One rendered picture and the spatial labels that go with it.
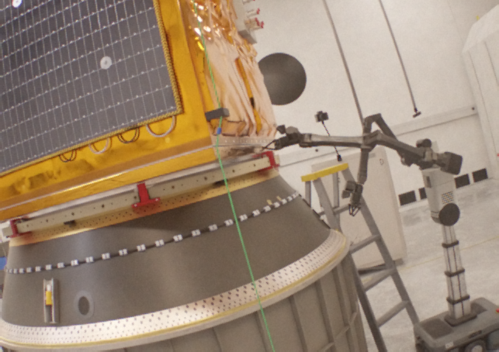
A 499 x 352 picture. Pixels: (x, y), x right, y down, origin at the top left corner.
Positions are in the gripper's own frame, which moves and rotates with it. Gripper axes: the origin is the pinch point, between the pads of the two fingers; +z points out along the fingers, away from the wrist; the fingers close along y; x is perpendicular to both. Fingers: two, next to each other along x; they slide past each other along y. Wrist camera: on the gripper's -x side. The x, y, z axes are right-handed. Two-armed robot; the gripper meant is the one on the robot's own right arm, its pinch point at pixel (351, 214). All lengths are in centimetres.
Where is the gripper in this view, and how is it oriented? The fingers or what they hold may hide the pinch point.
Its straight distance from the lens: 334.1
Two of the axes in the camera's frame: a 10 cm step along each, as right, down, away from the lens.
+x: 9.7, 2.6, 0.0
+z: -2.6, 9.7, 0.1
